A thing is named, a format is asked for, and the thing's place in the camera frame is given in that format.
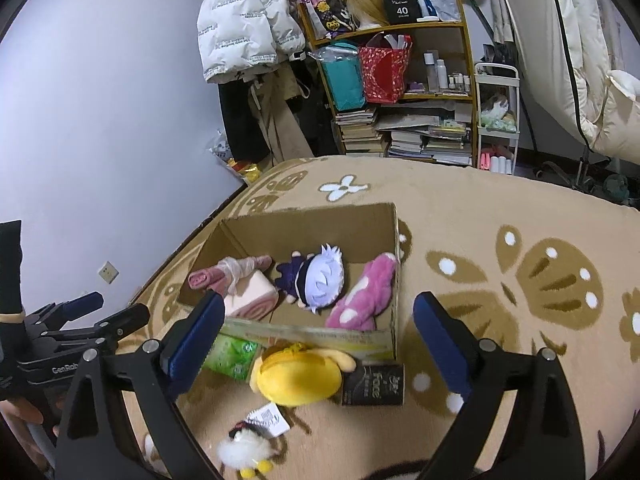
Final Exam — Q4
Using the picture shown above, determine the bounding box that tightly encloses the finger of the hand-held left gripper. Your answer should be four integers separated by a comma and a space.
22, 291, 105, 333
45, 302, 151, 356

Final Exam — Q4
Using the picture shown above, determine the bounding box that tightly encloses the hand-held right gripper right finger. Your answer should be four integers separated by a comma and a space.
412, 291, 586, 480

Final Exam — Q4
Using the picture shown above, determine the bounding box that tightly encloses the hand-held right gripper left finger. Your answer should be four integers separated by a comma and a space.
52, 291, 226, 480

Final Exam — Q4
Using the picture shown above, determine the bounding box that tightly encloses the yellow dog plush toy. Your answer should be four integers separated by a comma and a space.
250, 342, 357, 407

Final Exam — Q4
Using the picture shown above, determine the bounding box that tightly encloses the brown cardboard box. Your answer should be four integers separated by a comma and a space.
178, 202, 401, 363

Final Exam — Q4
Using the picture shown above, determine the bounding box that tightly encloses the person's left hand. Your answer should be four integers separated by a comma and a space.
0, 399, 61, 441

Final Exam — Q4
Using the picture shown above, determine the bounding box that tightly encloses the green tissue packet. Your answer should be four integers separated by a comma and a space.
202, 334, 263, 382

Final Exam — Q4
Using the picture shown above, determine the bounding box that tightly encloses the pink roll cake plush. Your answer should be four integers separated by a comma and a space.
187, 255, 273, 293

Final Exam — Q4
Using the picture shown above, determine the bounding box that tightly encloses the pink swiss roll plush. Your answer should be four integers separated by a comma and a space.
220, 270, 280, 320

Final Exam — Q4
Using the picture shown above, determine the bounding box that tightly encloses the black rectangular box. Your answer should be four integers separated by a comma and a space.
341, 362, 405, 407

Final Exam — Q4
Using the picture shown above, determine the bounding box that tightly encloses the pink white-spotted plush toy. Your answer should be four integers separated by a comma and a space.
325, 252, 398, 332

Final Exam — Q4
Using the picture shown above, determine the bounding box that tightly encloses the white-haired doll plush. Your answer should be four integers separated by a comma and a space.
274, 243, 347, 316

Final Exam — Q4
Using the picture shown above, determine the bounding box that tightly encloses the beige butterfly pattern blanket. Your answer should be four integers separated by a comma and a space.
127, 155, 640, 480

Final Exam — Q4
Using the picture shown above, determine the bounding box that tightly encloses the pile of snack packets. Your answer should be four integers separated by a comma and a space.
215, 130, 263, 183

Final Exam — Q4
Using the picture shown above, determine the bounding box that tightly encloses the pile of books and papers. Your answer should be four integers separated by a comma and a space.
377, 102, 473, 166

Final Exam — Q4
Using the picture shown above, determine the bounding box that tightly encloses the black hanging garment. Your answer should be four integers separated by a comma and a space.
217, 77, 273, 163

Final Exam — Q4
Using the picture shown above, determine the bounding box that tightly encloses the stack of old books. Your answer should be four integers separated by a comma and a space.
335, 107, 388, 153

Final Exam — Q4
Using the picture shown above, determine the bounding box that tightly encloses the white trolley cart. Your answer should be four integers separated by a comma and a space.
472, 62, 521, 176

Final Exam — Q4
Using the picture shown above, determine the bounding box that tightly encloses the beige coat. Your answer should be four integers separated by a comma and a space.
250, 62, 316, 168

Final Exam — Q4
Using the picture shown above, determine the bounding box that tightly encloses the row of cosmetic bottles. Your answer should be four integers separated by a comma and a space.
424, 50, 472, 95

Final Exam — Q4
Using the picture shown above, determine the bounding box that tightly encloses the red patterned gift bag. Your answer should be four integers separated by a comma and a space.
357, 34, 413, 105

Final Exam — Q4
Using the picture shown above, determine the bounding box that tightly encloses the teal bag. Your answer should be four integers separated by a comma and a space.
315, 42, 366, 112

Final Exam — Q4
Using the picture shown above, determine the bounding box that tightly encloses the white puffer jacket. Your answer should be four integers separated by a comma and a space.
196, 0, 307, 85

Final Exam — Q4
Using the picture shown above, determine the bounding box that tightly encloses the wooden shelf unit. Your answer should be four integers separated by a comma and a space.
297, 0, 478, 168

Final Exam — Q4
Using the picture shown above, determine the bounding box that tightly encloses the white quilted coat black trim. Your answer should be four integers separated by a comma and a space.
492, 0, 640, 153

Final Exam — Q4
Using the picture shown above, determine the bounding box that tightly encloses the black printed box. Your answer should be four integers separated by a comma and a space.
381, 0, 423, 25

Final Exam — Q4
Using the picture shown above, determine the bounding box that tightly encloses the blonde wig on head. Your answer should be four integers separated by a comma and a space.
340, 0, 391, 31

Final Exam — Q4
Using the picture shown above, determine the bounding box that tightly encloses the pink black patterned bag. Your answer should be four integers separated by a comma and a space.
299, 0, 357, 36

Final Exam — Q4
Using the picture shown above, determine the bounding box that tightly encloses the white fluffy keychain toy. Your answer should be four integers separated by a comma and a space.
216, 402, 291, 478

